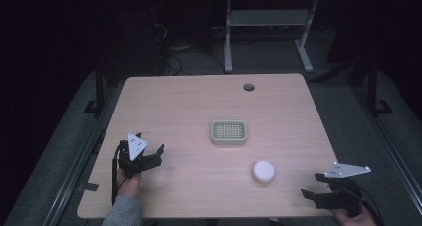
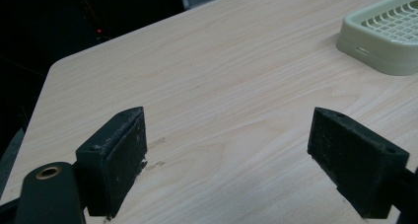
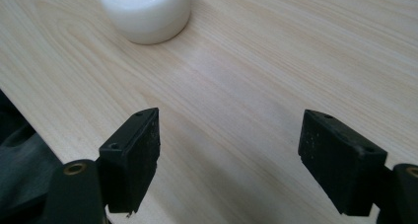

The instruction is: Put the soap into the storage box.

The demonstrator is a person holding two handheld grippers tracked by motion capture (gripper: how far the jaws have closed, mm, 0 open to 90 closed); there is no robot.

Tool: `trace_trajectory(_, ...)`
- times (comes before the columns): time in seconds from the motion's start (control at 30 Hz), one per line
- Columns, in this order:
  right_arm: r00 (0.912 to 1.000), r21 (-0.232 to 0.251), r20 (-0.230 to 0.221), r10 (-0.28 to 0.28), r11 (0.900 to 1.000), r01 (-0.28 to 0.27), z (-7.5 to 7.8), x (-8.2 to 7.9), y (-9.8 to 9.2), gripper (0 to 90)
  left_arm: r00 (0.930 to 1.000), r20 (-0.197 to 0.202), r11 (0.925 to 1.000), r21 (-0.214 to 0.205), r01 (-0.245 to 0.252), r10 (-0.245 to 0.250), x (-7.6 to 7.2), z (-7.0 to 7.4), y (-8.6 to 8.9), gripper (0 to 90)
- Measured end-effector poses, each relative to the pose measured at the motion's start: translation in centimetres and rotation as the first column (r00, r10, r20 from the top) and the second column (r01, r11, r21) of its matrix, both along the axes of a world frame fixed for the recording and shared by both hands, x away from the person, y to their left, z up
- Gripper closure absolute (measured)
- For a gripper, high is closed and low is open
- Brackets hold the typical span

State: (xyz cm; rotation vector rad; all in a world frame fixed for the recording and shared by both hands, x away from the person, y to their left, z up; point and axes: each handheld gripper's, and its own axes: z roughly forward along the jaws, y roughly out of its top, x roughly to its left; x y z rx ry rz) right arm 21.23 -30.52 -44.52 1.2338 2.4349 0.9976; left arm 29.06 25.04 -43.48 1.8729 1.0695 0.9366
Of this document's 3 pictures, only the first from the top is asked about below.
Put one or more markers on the person's right hand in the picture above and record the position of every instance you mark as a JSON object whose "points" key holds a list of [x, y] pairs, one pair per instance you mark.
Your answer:
{"points": [[353, 218]]}

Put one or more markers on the white round soap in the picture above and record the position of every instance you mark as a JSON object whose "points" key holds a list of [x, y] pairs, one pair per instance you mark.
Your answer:
{"points": [[263, 171]]}

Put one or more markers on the white metal table frame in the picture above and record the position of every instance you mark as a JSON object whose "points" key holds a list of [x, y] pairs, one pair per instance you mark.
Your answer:
{"points": [[268, 18]]}

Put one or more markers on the metal floor rail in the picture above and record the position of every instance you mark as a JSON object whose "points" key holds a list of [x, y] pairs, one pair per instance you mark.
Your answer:
{"points": [[388, 139], [74, 173]]}

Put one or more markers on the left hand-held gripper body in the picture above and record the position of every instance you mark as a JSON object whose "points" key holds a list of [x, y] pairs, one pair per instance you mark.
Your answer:
{"points": [[134, 148]]}

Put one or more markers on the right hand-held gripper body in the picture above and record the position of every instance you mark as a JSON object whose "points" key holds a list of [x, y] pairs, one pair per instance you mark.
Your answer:
{"points": [[345, 191]]}

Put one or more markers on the person's left hand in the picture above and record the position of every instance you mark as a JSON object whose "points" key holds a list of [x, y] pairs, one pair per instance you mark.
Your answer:
{"points": [[131, 186]]}

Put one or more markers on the black metal stand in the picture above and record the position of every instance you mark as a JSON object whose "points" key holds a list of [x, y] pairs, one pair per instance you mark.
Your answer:
{"points": [[98, 90], [374, 86]]}

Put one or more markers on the green slotted soap dish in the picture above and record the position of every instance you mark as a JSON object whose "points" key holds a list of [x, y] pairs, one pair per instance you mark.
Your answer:
{"points": [[229, 133]]}

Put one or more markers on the black tape strip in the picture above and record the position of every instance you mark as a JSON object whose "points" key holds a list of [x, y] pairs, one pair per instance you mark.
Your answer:
{"points": [[88, 187]]}

